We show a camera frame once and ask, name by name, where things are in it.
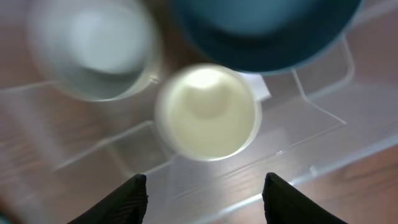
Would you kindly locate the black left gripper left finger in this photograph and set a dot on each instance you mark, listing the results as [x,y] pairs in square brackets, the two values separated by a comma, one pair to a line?
[125,205]

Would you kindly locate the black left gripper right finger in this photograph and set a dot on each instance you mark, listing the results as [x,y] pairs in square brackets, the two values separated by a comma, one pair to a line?
[284,204]

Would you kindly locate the cream cup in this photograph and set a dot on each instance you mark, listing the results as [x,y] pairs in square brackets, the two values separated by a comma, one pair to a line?
[207,112]

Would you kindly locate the light grey small bowl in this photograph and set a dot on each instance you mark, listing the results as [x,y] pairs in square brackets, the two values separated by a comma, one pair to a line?
[95,50]

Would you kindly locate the clear plastic storage bin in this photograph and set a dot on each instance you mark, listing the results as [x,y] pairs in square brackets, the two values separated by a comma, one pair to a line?
[328,128]

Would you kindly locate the white label in bin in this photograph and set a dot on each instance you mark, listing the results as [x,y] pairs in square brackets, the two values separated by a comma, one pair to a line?
[258,85]

